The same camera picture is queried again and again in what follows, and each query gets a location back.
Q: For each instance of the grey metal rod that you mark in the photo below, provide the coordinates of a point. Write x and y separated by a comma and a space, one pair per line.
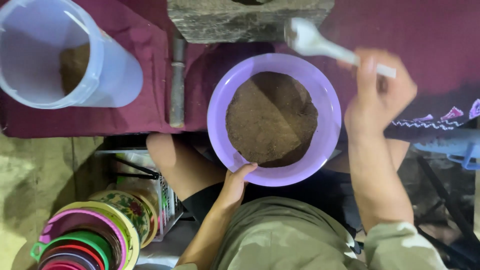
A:
177, 93

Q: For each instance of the person's left leg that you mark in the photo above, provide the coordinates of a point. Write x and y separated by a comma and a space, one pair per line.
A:
176, 165

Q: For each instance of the blue plastic stool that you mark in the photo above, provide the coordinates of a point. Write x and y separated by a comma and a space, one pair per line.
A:
455, 146

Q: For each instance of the white plastic spoon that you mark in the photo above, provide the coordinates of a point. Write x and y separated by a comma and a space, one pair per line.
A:
311, 39

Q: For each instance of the purple plastic bowl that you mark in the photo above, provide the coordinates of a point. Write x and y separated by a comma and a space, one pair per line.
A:
225, 112

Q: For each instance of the white plastic basket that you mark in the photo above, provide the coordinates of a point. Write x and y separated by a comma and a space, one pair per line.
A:
168, 202

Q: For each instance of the clear plastic jug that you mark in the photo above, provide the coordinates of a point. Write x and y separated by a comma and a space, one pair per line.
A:
108, 71

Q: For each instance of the person's black shorts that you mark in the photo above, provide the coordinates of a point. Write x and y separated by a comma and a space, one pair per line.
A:
300, 191

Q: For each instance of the person's olive shirt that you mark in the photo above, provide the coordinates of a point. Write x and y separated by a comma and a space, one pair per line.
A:
285, 240

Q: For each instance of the maroon patterned cloth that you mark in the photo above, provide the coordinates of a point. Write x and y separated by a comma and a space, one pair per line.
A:
150, 93

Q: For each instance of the person's leg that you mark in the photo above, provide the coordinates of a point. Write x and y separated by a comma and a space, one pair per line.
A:
176, 165
397, 152

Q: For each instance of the brown powder in bowl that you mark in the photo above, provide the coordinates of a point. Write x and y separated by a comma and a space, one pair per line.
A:
270, 120

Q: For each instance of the person's right fingers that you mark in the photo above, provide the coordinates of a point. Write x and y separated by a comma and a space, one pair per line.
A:
369, 71

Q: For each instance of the stack of colourful plastic bowls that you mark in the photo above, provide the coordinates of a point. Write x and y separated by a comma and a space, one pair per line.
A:
78, 236

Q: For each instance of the person's left hand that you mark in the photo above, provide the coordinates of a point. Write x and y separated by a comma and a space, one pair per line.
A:
233, 189

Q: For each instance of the black metal frame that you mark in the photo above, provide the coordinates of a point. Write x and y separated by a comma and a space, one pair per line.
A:
448, 202

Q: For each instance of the floral rimmed plate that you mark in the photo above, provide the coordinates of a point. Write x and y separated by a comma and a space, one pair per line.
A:
129, 208

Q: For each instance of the brown powder in jug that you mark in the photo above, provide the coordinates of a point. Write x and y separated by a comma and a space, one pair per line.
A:
75, 67

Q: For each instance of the grey stone block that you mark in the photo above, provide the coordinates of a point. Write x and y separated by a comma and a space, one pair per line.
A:
247, 22

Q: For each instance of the person's right hand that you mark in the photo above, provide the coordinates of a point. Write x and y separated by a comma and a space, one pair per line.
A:
377, 108

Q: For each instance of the person's right leg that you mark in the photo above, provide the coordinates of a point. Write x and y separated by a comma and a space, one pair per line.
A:
397, 152

